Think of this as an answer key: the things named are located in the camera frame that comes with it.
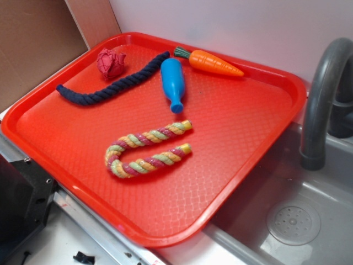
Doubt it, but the sink drain strainer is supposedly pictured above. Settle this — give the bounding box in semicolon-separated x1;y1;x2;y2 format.
266;200;321;246

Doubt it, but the orange toy carrot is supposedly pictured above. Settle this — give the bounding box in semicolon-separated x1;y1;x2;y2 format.
173;46;244;77

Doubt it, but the crumpled red paper ball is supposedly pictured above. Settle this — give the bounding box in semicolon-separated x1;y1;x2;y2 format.
97;48;126;80

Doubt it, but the blue plastic bottle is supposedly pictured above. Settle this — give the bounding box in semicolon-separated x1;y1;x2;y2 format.
161;58;186;114

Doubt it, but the grey toy sink basin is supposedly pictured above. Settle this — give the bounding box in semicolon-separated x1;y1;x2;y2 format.
205;124;352;264

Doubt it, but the dark blue rope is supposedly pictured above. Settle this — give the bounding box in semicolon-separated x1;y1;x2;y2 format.
56;50;170;106

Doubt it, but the grey toy faucet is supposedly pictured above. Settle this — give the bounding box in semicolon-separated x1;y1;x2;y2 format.
299;38;352;171

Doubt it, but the black tape scrap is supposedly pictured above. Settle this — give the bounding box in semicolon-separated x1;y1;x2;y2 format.
73;251;95;265

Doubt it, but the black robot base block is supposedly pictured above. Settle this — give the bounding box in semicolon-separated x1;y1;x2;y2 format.
1;157;56;264

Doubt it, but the multicolour twisted rope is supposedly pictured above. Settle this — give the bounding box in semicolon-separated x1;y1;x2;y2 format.
104;119;193;179

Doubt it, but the brown cardboard panel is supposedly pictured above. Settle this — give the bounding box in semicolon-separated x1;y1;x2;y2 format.
1;1;121;112

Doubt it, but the red plastic tray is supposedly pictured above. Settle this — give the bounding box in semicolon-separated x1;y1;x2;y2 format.
1;33;306;248

